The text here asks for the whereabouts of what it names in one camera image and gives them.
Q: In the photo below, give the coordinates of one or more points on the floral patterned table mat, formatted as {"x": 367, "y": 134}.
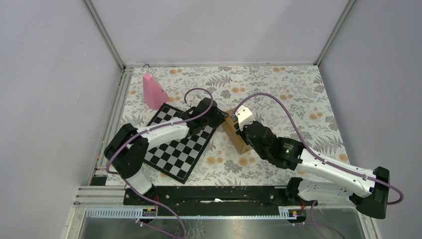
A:
{"x": 273, "y": 93}

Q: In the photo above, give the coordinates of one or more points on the right aluminium corner post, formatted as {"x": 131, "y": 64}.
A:
{"x": 337, "y": 27}

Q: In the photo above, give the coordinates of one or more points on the left aluminium corner post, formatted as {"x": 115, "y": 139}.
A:
{"x": 91, "y": 9}

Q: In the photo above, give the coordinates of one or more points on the aluminium corner post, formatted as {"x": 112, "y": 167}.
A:
{"x": 91, "y": 9}
{"x": 337, "y": 27}

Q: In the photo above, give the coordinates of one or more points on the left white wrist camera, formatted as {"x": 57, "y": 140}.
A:
{"x": 195, "y": 102}

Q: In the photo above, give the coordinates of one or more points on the brown cardboard express box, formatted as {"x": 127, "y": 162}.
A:
{"x": 238, "y": 143}

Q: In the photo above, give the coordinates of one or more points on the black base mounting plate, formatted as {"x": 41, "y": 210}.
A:
{"x": 217, "y": 201}

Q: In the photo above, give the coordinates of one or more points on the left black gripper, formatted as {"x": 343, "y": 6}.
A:
{"x": 219, "y": 118}

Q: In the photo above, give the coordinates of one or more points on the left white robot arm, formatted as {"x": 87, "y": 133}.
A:
{"x": 127, "y": 149}

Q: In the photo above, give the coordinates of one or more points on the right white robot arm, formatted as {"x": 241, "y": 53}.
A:
{"x": 364, "y": 188}

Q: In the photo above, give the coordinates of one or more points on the black white checkerboard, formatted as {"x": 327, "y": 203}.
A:
{"x": 178, "y": 158}

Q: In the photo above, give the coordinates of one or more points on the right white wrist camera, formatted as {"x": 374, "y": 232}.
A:
{"x": 244, "y": 117}

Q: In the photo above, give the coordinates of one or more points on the pink triangular block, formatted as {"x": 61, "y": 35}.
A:
{"x": 154, "y": 94}

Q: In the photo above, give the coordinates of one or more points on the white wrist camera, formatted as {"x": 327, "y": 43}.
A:
{"x": 195, "y": 102}
{"x": 244, "y": 117}

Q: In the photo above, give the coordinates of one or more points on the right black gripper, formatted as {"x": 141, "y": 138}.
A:
{"x": 242, "y": 135}

